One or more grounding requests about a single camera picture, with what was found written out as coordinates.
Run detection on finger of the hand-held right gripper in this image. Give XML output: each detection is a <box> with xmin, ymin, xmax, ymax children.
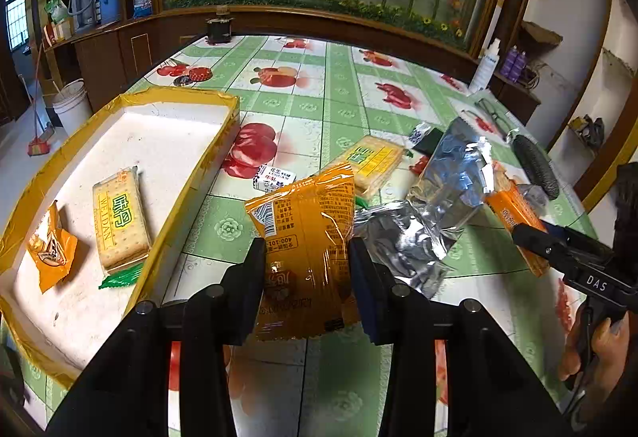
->
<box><xmin>512</xmin><ymin>223</ymin><xmax>599</xmax><ymax>276</ymax></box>
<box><xmin>545</xmin><ymin>224</ymin><xmax>615</xmax><ymax>259</ymax></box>

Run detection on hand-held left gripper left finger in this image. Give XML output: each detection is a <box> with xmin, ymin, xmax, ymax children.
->
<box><xmin>47</xmin><ymin>238</ymin><xmax>268</xmax><ymax>437</ymax></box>

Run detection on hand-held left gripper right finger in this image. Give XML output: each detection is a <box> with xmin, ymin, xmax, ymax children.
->
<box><xmin>348</xmin><ymin>238</ymin><xmax>574</xmax><ymax>437</ymax></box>

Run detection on orange biscuit packet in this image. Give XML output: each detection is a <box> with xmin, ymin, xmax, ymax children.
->
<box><xmin>483</xmin><ymin>168</ymin><xmax>551</xmax><ymax>278</ymax></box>

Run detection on large orange snack packet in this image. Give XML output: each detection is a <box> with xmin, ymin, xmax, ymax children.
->
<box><xmin>243</xmin><ymin>163</ymin><xmax>360</xmax><ymax>342</ymax></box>

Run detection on small white candy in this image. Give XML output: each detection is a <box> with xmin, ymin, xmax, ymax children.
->
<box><xmin>252</xmin><ymin>164</ymin><xmax>297</xmax><ymax>192</ymax></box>

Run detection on yellow taped foam box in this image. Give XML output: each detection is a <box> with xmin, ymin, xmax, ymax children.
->
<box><xmin>0</xmin><ymin>85</ymin><xmax>241</xmax><ymax>390</ymax></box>

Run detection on person's right forearm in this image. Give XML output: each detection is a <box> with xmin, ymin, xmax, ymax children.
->
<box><xmin>565</xmin><ymin>332</ymin><xmax>638</xmax><ymax>434</ymax></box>

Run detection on person's right hand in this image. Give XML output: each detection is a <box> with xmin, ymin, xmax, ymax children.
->
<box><xmin>557</xmin><ymin>305</ymin><xmax>631</xmax><ymax>390</ymax></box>

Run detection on silver foil packet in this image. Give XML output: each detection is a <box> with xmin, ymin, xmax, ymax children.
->
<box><xmin>406</xmin><ymin>117</ymin><xmax>494</xmax><ymax>238</ymax></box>
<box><xmin>353</xmin><ymin>200</ymin><xmax>464</xmax><ymax>299</ymax></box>

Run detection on black textured glasses case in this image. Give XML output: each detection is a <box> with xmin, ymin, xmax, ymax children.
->
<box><xmin>511</xmin><ymin>133</ymin><xmax>561</xmax><ymax>201</ymax></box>

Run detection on dark metal tool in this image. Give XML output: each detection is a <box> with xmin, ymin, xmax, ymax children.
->
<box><xmin>571</xmin><ymin>115</ymin><xmax>606</xmax><ymax>149</ymax></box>

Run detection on yellow cracker packet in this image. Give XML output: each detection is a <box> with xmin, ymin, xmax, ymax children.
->
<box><xmin>92</xmin><ymin>166</ymin><xmax>152</xmax><ymax>291</ymax></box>
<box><xmin>326</xmin><ymin>134</ymin><xmax>404</xmax><ymax>209</ymax></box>

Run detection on dark green packet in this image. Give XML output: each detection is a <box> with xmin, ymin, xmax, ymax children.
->
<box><xmin>413</xmin><ymin>125</ymin><xmax>452</xmax><ymax>156</ymax></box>

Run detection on white spray bottle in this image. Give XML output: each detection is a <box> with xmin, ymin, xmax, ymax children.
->
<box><xmin>469</xmin><ymin>38</ymin><xmax>502</xmax><ymax>94</ymax></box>

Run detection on fruit print green tablecloth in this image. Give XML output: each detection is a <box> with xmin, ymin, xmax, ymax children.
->
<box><xmin>0</xmin><ymin>35</ymin><xmax>601</xmax><ymax>437</ymax></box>

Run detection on small orange snack packet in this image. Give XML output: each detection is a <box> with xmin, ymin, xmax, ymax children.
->
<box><xmin>26</xmin><ymin>202</ymin><xmax>79</xmax><ymax>294</ymax></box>

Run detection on black jar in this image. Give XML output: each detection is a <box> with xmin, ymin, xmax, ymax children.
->
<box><xmin>206</xmin><ymin>6</ymin><xmax>235</xmax><ymax>44</ymax></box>

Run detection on white long board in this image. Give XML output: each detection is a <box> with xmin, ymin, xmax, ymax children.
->
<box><xmin>477</xmin><ymin>0</ymin><xmax>515</xmax><ymax>60</ymax></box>

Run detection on white plastic bucket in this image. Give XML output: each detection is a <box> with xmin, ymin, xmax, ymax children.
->
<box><xmin>52</xmin><ymin>78</ymin><xmax>94</xmax><ymax>130</ymax></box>

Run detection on red broom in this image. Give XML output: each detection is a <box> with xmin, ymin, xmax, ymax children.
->
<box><xmin>27</xmin><ymin>43</ymin><xmax>57</xmax><ymax>157</ymax></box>

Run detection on wooden cabinet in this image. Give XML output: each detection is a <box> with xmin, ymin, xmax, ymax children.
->
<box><xmin>30</xmin><ymin>0</ymin><xmax>544</xmax><ymax>124</ymax></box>

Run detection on orange white carton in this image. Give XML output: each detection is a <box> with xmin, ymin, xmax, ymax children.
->
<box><xmin>44</xmin><ymin>21</ymin><xmax>74</xmax><ymax>44</ymax></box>

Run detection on green white bag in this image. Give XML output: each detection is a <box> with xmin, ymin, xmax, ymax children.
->
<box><xmin>45</xmin><ymin>0</ymin><xmax>71</xmax><ymax>25</ymax></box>

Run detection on window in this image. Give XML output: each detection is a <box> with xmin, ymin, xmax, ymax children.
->
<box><xmin>4</xmin><ymin>0</ymin><xmax>28</xmax><ymax>51</ymax></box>

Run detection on black frame glasses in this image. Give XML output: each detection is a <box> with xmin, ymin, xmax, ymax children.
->
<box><xmin>473</xmin><ymin>97</ymin><xmax>522</xmax><ymax>139</ymax></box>

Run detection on coiled cables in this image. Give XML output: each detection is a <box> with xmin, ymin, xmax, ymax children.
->
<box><xmin>518</xmin><ymin>63</ymin><xmax>542</xmax><ymax>90</ymax></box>

